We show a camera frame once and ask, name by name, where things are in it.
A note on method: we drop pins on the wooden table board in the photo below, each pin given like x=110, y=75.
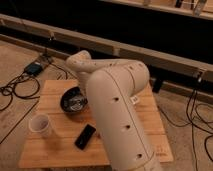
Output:
x=58, y=149

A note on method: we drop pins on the black power adapter box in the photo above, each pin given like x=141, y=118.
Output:
x=33, y=68

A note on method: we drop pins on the white plastic bottle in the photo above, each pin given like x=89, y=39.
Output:
x=135, y=99

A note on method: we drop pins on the black remote control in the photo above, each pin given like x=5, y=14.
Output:
x=85, y=136

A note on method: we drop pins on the dark ceramic bowl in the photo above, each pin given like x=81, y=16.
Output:
x=73, y=101

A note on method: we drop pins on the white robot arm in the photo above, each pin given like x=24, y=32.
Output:
x=109, y=85

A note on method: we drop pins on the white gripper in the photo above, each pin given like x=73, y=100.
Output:
x=83, y=78

